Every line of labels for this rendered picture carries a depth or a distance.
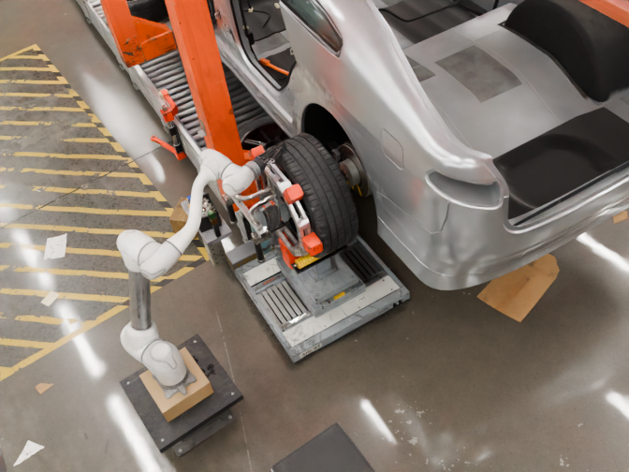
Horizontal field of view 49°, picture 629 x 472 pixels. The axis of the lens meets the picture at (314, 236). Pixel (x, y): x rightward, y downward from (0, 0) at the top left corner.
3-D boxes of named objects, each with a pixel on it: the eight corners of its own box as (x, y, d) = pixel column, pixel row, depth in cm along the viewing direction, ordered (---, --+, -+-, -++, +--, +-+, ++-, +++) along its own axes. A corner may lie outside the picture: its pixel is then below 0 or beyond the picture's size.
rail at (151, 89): (258, 230, 458) (253, 207, 442) (245, 236, 455) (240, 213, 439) (133, 62, 610) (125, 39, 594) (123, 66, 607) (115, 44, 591)
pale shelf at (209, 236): (232, 234, 424) (231, 231, 421) (208, 246, 419) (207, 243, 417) (204, 194, 450) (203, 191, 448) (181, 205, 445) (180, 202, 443)
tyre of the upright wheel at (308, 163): (311, 113, 352) (289, 154, 415) (270, 131, 346) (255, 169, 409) (373, 227, 347) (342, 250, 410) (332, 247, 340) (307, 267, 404)
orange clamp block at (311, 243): (314, 240, 360) (323, 251, 355) (301, 246, 358) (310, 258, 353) (314, 231, 355) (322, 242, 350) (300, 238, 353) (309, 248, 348)
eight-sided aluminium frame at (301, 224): (317, 270, 378) (306, 200, 337) (307, 275, 376) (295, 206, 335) (271, 211, 411) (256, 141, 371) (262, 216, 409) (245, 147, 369)
